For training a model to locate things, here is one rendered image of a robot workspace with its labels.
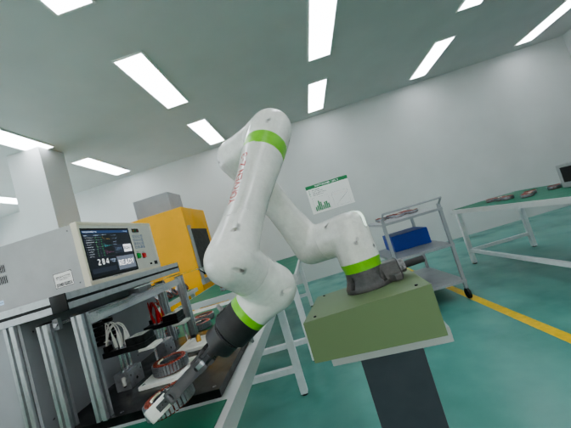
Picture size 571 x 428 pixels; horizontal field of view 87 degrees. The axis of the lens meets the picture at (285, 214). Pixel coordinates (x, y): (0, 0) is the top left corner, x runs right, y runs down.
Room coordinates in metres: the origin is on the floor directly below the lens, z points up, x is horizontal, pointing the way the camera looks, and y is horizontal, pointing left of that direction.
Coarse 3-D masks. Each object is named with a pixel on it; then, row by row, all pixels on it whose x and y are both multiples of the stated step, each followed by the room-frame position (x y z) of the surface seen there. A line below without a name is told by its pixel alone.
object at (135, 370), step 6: (132, 366) 1.01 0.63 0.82; (138, 366) 1.01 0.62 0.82; (120, 372) 0.98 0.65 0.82; (126, 372) 0.96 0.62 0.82; (132, 372) 0.98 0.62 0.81; (138, 372) 1.01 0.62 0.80; (114, 378) 0.96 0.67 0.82; (120, 378) 0.96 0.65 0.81; (126, 378) 0.96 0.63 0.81; (132, 378) 0.97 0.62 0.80; (138, 378) 1.00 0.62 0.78; (120, 384) 0.96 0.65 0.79; (132, 384) 0.97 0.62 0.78; (120, 390) 0.96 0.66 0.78; (126, 390) 0.96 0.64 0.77
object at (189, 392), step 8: (168, 384) 0.75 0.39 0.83; (192, 384) 0.72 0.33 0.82; (160, 392) 0.73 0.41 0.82; (184, 392) 0.68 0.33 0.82; (192, 392) 0.70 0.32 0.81; (152, 400) 0.69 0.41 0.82; (184, 400) 0.68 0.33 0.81; (144, 408) 0.67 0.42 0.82; (168, 408) 0.66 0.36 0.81; (176, 408) 0.66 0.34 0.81; (144, 416) 0.67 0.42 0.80; (168, 416) 0.66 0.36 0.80
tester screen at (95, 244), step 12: (84, 240) 0.93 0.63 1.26; (96, 240) 0.99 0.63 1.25; (108, 240) 1.04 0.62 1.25; (120, 240) 1.11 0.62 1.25; (96, 252) 0.97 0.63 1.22; (108, 252) 1.03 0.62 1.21; (120, 252) 1.09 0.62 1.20; (132, 252) 1.16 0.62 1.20; (96, 264) 0.96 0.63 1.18; (108, 264) 1.01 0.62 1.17; (96, 276) 0.94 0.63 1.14
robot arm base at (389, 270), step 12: (384, 264) 0.93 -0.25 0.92; (396, 264) 0.92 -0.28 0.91; (408, 264) 0.96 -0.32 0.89; (348, 276) 0.95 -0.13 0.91; (360, 276) 0.92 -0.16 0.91; (372, 276) 0.92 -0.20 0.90; (384, 276) 0.93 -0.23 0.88; (396, 276) 0.91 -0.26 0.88; (348, 288) 0.96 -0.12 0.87; (360, 288) 0.92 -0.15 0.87; (372, 288) 0.90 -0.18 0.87
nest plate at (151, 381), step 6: (192, 360) 1.02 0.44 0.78; (180, 372) 0.94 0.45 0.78; (150, 378) 0.97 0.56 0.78; (156, 378) 0.95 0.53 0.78; (162, 378) 0.94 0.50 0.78; (168, 378) 0.92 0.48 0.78; (174, 378) 0.91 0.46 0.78; (144, 384) 0.93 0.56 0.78; (150, 384) 0.92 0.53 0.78; (156, 384) 0.92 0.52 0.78; (162, 384) 0.92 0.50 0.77
